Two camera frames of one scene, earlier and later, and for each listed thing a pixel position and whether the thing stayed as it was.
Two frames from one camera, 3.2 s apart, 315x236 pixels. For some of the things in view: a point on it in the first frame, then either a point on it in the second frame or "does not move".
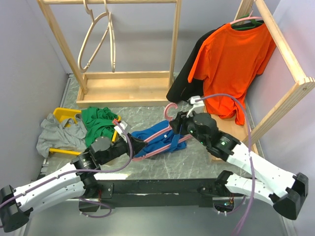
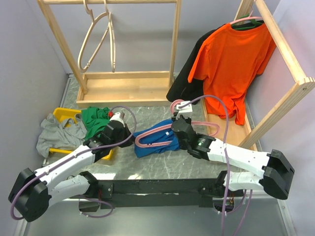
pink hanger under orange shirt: [250, 17] does not move
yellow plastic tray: [68, 116] does not move
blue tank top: [172, 140] does not move
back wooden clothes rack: [119, 89] does not move
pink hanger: [159, 150] to [137, 140]
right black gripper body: [191, 129] to [187, 119]
